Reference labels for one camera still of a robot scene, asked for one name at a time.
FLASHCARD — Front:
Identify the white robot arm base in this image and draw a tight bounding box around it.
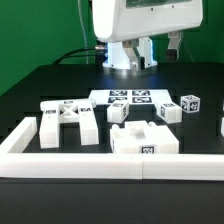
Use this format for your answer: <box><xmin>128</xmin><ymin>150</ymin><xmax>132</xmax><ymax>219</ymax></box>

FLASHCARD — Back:
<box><xmin>103</xmin><ymin>37</ymin><xmax>157</xmax><ymax>71</ymax></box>

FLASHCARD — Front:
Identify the white chair seat piece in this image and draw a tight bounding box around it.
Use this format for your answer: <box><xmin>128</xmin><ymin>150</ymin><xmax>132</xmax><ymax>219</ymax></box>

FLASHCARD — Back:
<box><xmin>110</xmin><ymin>120</ymin><xmax>179</xmax><ymax>154</ymax></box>

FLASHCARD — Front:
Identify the white U-shaped boundary frame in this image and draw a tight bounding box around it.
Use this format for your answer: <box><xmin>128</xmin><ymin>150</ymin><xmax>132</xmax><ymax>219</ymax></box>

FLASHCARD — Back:
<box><xmin>0</xmin><ymin>117</ymin><xmax>224</xmax><ymax>181</ymax></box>

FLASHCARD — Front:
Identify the small white marker cube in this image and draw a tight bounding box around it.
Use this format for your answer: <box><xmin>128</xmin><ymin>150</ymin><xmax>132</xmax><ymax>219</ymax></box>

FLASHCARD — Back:
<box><xmin>180</xmin><ymin>95</ymin><xmax>200</xmax><ymax>113</ymax></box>

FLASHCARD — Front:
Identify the white marker sheet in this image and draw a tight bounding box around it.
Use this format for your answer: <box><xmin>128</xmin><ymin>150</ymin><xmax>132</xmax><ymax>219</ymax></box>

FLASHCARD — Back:
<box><xmin>89</xmin><ymin>89</ymin><xmax>172</xmax><ymax>105</ymax></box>

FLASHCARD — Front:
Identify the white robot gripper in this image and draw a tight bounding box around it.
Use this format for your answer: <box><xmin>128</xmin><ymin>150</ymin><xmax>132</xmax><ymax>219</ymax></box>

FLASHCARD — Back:
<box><xmin>92</xmin><ymin>0</ymin><xmax>203</xmax><ymax>70</ymax></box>

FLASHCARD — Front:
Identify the white chair back piece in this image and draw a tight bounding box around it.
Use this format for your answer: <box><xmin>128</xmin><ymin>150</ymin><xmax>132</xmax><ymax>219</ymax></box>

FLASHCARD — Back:
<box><xmin>39</xmin><ymin>99</ymin><xmax>99</xmax><ymax>149</ymax></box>

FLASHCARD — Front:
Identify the grey thin cable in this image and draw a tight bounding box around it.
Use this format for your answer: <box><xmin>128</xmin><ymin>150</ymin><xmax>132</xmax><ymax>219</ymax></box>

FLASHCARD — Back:
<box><xmin>77</xmin><ymin>0</ymin><xmax>90</xmax><ymax>65</ymax></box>

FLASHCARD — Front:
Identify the black cable bundle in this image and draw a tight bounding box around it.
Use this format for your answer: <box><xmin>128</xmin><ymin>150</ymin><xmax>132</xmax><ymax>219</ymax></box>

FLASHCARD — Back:
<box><xmin>52</xmin><ymin>45</ymin><xmax>108</xmax><ymax>65</ymax></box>

